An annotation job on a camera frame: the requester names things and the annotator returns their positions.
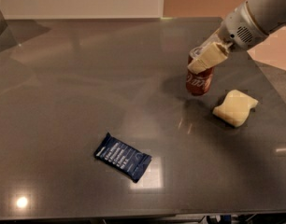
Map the blue snack bar wrapper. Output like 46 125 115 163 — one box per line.
93 133 151 183

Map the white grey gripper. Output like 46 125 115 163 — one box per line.
188 2 268 74

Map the yellow sponge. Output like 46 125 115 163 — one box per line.
212 90 258 128

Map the red coke can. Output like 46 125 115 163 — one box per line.
186 68 214 96

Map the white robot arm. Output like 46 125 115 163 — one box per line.
188 0 286 74

